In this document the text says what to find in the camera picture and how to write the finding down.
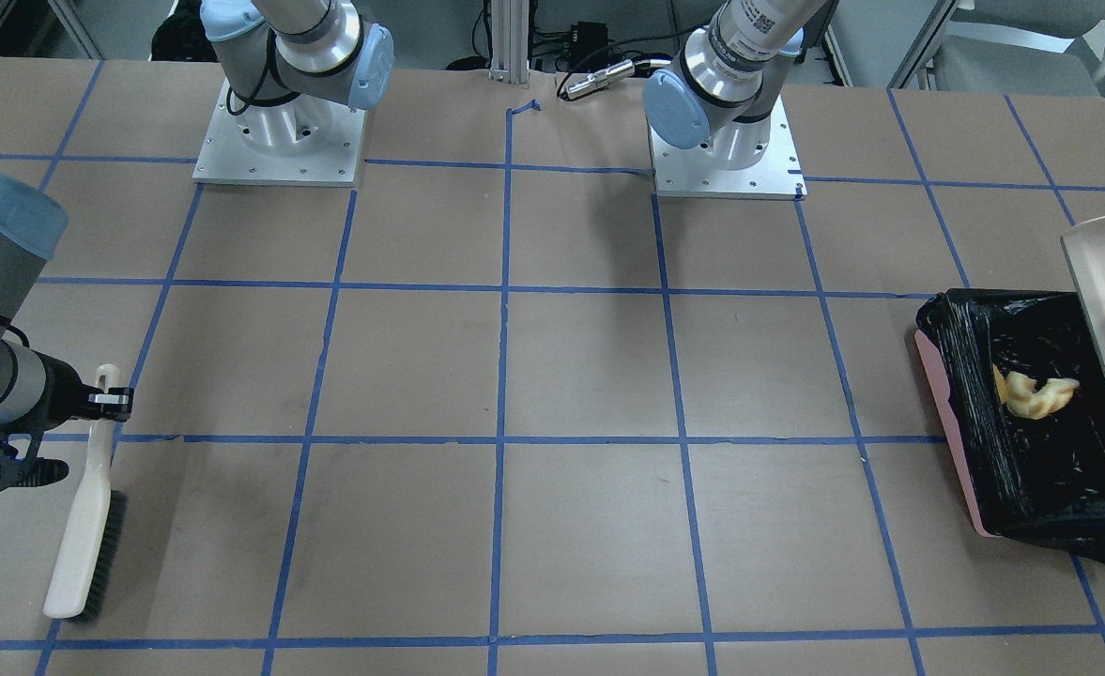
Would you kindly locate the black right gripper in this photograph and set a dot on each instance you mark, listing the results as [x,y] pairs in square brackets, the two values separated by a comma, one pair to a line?
[66,395]

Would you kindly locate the white hand brush black bristles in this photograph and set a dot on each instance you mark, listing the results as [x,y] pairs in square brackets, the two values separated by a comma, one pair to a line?
[89,543]

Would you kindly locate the braided bread roll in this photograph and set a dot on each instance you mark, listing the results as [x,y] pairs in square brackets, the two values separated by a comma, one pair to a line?
[1024,399]

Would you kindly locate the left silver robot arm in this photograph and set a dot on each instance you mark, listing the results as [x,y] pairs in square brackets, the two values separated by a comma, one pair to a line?
[719,91]

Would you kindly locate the pink bin with black bag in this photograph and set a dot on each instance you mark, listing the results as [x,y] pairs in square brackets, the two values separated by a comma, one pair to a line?
[1039,482]

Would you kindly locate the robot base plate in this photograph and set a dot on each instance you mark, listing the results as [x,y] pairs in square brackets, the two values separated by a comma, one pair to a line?
[308,142]
[742,160]

